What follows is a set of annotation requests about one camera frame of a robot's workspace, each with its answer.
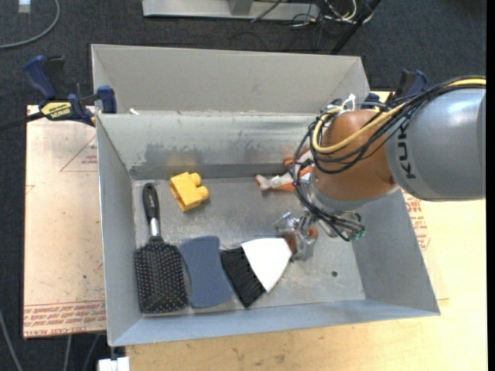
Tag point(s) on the black hairbrush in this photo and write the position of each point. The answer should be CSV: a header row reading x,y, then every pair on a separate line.
x,y
160,276

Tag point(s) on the orange and white tool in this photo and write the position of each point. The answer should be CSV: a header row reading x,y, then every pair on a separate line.
x,y
276,182

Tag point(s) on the grey metal bin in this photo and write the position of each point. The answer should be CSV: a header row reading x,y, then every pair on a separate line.
x,y
232,91

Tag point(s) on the blue sponge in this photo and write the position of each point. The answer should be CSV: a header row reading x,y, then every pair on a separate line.
x,y
205,273

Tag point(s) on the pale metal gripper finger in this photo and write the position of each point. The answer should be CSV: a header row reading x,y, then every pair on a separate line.
x,y
305,250
287,223

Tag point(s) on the white and black brush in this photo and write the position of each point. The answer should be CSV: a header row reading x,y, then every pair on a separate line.
x,y
267,261

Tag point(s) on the brown cardboard board red print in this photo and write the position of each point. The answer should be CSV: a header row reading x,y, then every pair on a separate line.
x,y
62,215

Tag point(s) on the yellow toy block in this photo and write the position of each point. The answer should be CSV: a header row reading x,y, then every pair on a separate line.
x,y
187,191

